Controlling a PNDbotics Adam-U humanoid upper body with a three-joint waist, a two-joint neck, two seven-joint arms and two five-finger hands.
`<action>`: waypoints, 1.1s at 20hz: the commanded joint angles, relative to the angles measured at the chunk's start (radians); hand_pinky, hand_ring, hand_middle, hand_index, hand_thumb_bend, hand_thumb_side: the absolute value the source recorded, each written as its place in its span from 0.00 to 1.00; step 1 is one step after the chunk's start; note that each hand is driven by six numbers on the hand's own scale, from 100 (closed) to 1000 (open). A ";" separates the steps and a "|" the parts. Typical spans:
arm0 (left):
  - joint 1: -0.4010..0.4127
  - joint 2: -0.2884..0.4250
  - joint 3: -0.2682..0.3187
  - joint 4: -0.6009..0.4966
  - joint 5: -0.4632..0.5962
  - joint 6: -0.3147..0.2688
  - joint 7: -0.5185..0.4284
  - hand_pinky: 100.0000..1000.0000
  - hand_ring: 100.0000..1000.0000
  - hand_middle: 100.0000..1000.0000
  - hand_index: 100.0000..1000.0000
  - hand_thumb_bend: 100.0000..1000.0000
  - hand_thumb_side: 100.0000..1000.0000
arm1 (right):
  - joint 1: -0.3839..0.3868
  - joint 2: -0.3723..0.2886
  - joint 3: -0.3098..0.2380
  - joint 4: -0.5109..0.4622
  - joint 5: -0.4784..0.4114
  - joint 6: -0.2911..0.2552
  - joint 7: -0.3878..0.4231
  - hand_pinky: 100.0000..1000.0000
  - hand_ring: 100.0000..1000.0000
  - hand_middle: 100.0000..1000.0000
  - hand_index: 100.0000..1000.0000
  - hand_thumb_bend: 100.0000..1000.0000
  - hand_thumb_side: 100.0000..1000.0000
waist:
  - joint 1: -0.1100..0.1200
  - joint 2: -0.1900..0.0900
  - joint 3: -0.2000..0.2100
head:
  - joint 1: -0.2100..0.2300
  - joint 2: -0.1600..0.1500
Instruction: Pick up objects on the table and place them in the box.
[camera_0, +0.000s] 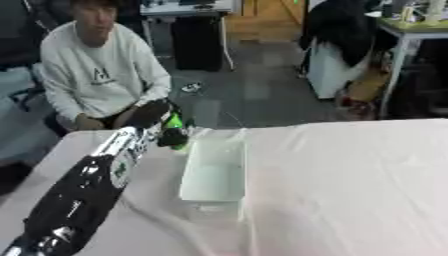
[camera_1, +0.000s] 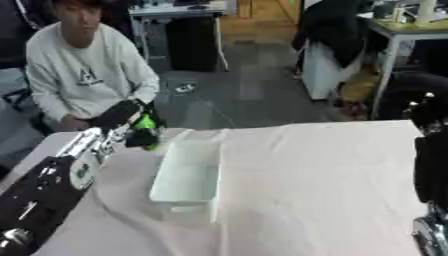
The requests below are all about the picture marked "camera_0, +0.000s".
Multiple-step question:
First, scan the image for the person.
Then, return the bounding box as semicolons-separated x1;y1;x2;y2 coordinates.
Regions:
38;0;175;132

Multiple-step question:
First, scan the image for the yellow red bag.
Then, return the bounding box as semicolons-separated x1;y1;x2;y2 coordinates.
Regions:
334;65;392;122

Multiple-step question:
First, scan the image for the black office chair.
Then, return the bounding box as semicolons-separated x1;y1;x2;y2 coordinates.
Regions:
0;0;67;113

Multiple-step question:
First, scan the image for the black jacket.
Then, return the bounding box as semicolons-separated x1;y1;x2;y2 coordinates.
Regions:
297;0;401;68

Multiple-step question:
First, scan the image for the white desk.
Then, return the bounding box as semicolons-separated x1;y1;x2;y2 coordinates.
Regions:
138;0;242;72

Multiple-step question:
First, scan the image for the green toy object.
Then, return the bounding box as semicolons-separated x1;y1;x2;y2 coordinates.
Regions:
161;111;193;151

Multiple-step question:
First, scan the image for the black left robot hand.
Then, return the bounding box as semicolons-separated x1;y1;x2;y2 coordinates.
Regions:
122;99;193;150

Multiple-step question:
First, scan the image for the white chair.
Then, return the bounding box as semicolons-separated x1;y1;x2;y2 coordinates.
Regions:
304;39;375;100

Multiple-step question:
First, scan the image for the white open box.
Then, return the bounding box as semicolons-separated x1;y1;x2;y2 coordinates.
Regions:
176;128;251;223

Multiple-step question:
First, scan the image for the small white floor object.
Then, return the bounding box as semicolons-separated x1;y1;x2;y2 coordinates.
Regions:
180;81;205;94

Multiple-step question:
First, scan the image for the black cabinet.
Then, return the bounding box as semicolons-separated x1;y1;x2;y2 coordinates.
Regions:
169;15;228;72

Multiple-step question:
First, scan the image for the white-legged table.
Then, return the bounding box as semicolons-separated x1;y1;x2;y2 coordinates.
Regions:
372;13;448;118

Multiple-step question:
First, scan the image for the person's hand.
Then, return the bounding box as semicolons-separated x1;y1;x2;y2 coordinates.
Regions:
73;113;107;132

